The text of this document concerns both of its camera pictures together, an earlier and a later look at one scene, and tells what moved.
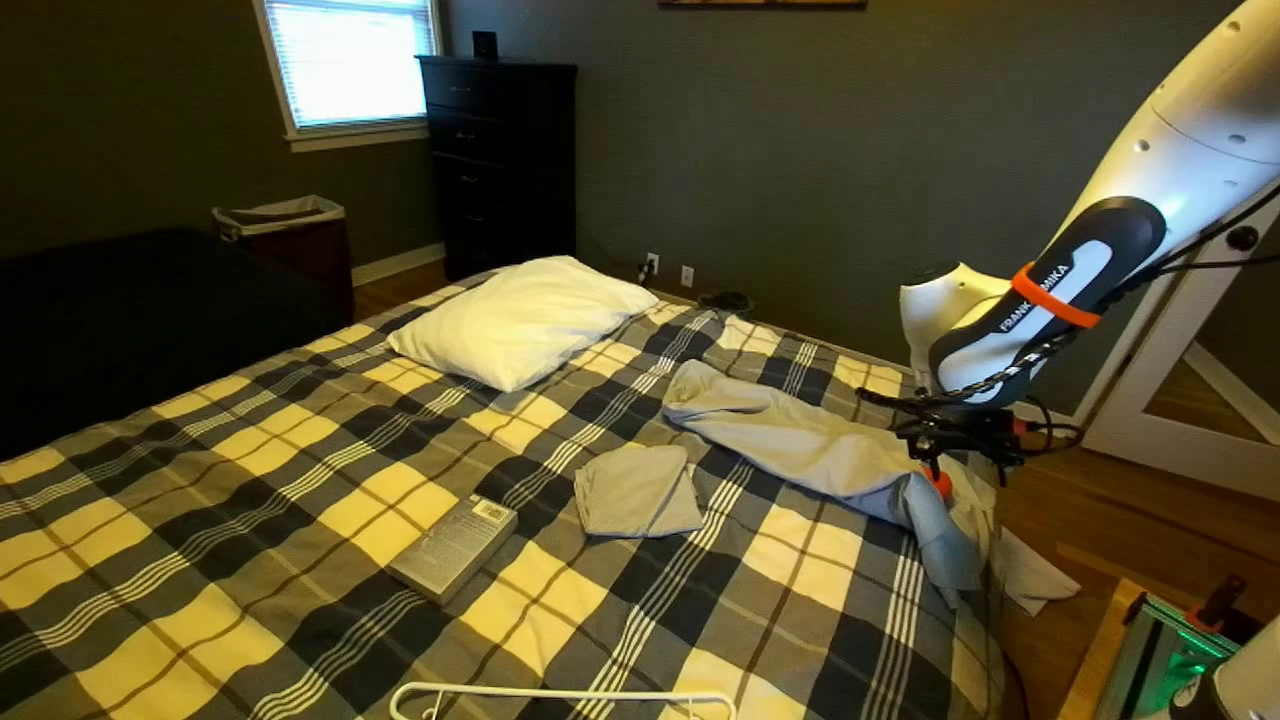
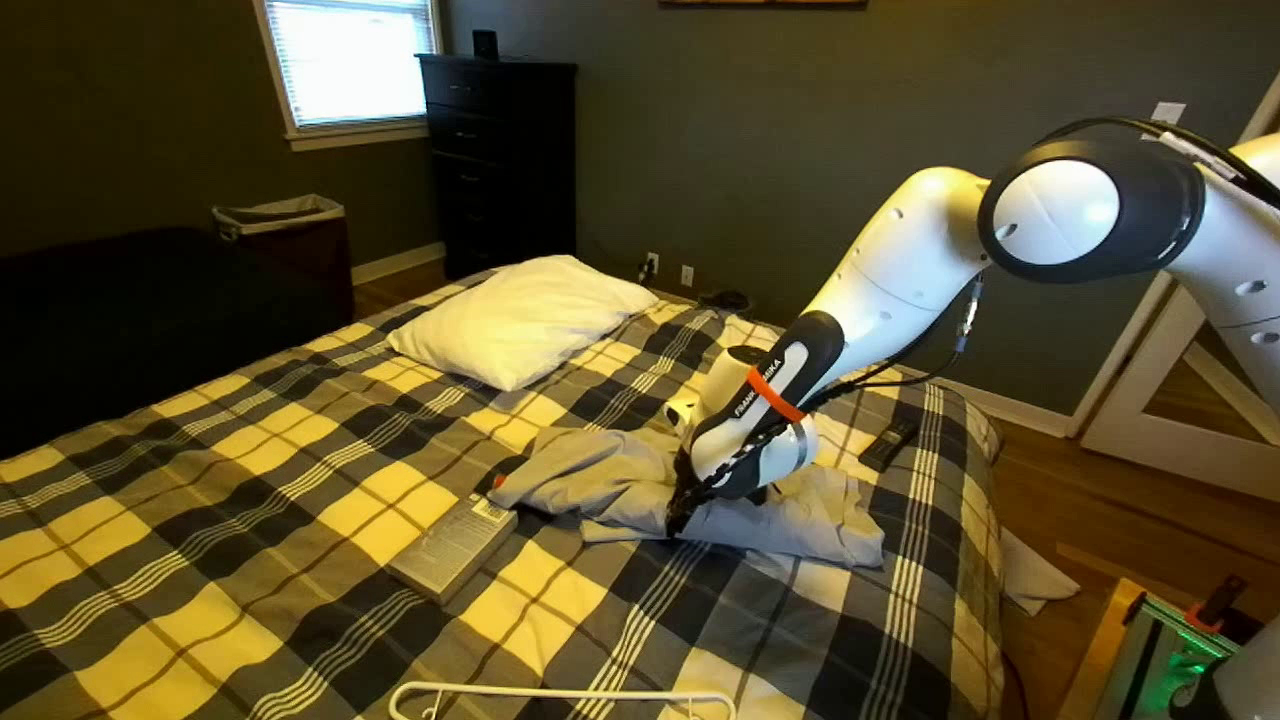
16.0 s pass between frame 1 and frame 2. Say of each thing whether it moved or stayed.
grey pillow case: moved
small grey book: stayed
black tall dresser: stayed
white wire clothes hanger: stayed
